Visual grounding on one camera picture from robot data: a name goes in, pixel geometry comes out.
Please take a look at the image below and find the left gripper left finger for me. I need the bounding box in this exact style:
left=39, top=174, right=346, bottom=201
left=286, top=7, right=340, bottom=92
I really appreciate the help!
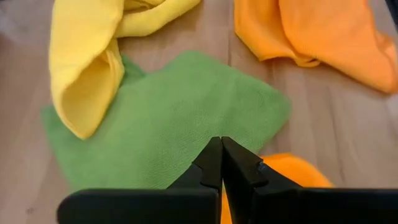
left=57, top=136, right=224, bottom=224

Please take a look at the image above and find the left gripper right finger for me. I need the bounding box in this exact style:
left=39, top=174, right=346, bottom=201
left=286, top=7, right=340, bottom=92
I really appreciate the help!
left=221, top=136, right=398, bottom=224

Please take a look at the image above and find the orange towel with white tag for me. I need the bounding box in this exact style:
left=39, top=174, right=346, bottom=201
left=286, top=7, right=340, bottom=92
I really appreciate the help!
left=220, top=152, right=334, bottom=224

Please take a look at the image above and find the green microfiber towel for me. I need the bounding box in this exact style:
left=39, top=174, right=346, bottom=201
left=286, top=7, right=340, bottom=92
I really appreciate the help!
left=40, top=50, right=292, bottom=191

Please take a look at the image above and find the yellow microfiber towel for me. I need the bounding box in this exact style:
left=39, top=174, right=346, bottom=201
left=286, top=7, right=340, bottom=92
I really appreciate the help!
left=49, top=0, right=202, bottom=140

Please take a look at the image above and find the orange microfiber towel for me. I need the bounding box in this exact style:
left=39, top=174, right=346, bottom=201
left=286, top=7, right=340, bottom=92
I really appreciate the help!
left=233, top=0, right=398, bottom=95

